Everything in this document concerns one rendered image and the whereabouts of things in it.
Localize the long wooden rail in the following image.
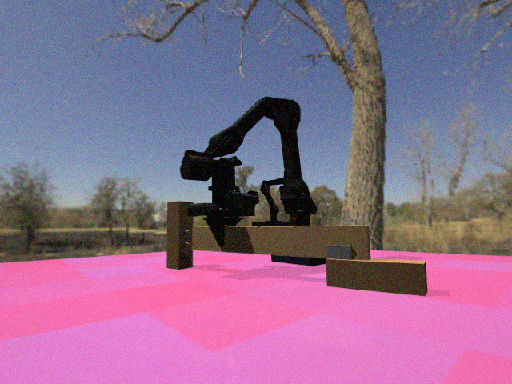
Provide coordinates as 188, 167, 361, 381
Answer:
192, 226, 371, 261

